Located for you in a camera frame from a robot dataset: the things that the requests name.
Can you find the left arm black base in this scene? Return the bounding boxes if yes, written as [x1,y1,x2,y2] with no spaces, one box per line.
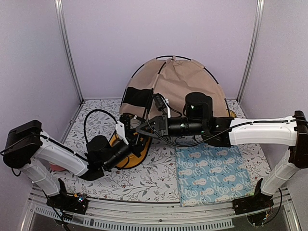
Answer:
[46,179,89,215]

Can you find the yellow pet bowl stand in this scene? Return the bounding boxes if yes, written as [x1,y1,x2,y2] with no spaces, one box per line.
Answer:
[115,128,152,170]

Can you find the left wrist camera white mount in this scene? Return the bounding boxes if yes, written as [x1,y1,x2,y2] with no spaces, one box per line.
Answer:
[115,121,129,145]

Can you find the pink round bowl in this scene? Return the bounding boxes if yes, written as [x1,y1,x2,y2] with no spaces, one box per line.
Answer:
[50,162,65,172]

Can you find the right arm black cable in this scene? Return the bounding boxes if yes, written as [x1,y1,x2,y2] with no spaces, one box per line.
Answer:
[144,96,299,148]

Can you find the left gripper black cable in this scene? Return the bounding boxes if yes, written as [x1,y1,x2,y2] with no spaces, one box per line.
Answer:
[83,108,118,145]

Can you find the aluminium front rail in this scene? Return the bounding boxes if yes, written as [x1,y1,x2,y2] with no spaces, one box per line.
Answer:
[21,187,303,231]

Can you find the aluminium frame post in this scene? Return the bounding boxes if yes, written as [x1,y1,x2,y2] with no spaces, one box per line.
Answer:
[236,0,265,104]
[54,0,84,103]

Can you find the golden leaf shaped tray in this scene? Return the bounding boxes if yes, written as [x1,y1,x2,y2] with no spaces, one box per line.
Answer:
[227,109,237,118]

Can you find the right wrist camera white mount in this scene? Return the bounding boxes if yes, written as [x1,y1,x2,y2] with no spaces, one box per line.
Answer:
[153,93,171,118]

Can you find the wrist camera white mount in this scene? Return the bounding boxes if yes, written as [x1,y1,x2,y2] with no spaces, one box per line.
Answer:
[153,93,171,118]
[115,121,129,145]

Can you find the beige fabric pet tent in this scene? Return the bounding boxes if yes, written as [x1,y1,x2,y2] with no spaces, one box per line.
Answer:
[119,57,229,121]

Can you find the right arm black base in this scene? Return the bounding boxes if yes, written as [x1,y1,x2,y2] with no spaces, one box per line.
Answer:
[232,179,274,226]

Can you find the blue snowman pattern mat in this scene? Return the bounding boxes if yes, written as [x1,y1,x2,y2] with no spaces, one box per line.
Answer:
[176,144,254,207]

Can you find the right aluminium frame post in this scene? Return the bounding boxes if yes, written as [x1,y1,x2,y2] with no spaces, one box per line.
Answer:
[236,0,265,104]

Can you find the left aluminium frame post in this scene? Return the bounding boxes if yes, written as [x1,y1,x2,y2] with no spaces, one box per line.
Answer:
[54,0,84,103]

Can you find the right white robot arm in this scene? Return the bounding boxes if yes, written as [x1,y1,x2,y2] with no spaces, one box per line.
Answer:
[136,92,308,198]

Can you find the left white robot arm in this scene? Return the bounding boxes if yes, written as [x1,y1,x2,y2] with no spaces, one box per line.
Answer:
[0,120,147,197]

